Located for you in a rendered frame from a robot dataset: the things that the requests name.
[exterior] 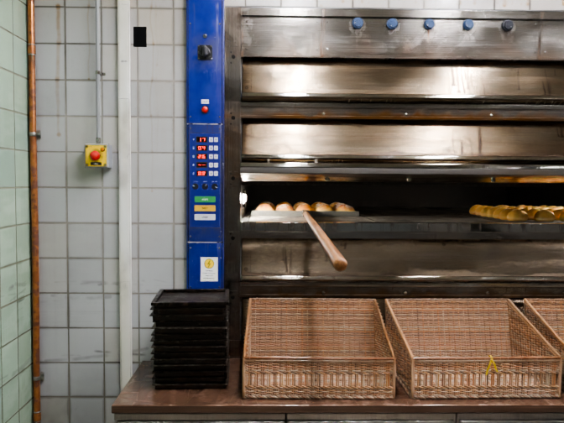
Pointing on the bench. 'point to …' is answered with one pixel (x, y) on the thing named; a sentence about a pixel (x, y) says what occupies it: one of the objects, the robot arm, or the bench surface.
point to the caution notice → (209, 268)
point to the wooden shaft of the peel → (326, 244)
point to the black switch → (205, 52)
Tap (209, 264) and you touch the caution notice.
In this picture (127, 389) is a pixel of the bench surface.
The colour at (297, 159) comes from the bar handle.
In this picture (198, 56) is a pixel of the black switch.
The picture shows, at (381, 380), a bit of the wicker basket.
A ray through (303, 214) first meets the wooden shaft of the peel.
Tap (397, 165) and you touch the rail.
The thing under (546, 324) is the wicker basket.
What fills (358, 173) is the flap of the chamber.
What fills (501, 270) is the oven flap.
